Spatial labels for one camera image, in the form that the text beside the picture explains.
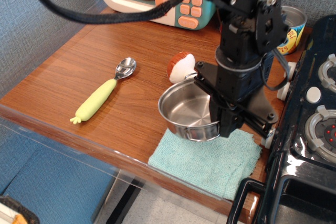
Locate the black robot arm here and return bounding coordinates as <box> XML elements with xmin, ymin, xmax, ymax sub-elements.
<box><xmin>194</xmin><ymin>0</ymin><xmax>289</xmax><ymax>137</ymax></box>

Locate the plush toy mushroom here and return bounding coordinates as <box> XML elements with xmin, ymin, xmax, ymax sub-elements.
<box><xmin>166</xmin><ymin>51</ymin><xmax>196</xmax><ymax>84</ymax></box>

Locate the orange object at corner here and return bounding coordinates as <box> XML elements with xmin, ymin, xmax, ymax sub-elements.
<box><xmin>12</xmin><ymin>214</ymin><xmax>28</xmax><ymax>224</ymax></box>

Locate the black toy stove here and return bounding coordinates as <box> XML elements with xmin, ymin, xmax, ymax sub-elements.
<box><xmin>227</xmin><ymin>15</ymin><xmax>335</xmax><ymax>223</ymax></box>

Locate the pineapple slices can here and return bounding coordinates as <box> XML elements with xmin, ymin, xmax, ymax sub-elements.
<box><xmin>277</xmin><ymin>6</ymin><xmax>307</xmax><ymax>55</ymax></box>

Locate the light blue cloth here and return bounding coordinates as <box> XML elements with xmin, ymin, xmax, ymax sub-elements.
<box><xmin>148</xmin><ymin>130</ymin><xmax>262</xmax><ymax>200</ymax></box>

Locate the spoon with green handle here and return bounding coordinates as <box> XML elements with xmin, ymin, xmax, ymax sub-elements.
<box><xmin>70</xmin><ymin>57</ymin><xmax>137</xmax><ymax>124</ymax></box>

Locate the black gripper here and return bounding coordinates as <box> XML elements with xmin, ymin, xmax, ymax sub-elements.
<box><xmin>194</xmin><ymin>61</ymin><xmax>278</xmax><ymax>137</ymax></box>

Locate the small metal pot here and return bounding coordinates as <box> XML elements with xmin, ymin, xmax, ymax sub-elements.
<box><xmin>158</xmin><ymin>78</ymin><xmax>220</xmax><ymax>142</ymax></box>

